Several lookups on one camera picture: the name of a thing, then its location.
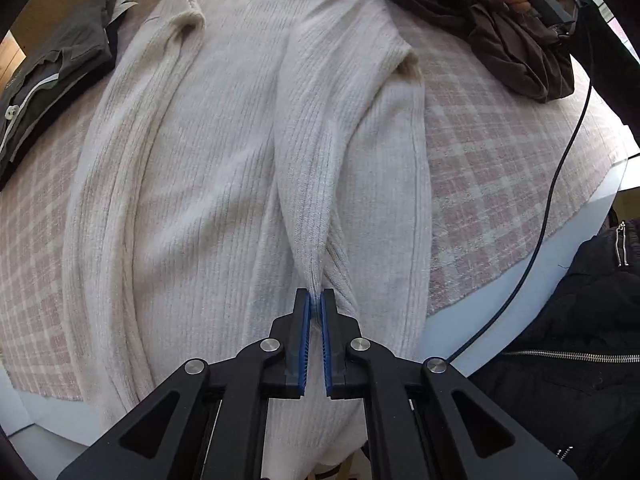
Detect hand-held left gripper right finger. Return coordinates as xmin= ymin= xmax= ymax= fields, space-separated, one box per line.
xmin=320 ymin=287 xmax=576 ymax=480

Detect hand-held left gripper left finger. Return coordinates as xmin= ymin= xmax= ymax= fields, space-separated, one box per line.
xmin=56 ymin=287 xmax=312 ymax=480

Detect cream ribbed sweater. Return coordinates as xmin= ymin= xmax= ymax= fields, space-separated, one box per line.
xmin=62 ymin=0 xmax=433 ymax=480

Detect person's right forearm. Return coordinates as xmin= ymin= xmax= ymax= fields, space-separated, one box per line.
xmin=570 ymin=0 xmax=640 ymax=136

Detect pink plaid blanket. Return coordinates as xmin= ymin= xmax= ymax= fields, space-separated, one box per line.
xmin=0 ymin=0 xmax=638 ymax=403

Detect person's black jacket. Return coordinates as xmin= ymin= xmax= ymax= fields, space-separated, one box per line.
xmin=465 ymin=210 xmax=640 ymax=480

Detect dark grey folded garment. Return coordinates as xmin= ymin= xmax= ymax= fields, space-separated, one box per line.
xmin=0 ymin=0 xmax=123 ymax=166

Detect black folded garment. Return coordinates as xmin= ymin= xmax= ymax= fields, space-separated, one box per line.
xmin=0 ymin=35 xmax=118 ymax=191

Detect slatted wooden panel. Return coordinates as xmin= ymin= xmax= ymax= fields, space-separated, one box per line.
xmin=0 ymin=30 xmax=28 ymax=76

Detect black cable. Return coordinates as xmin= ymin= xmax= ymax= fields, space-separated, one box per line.
xmin=445 ymin=77 xmax=596 ymax=363

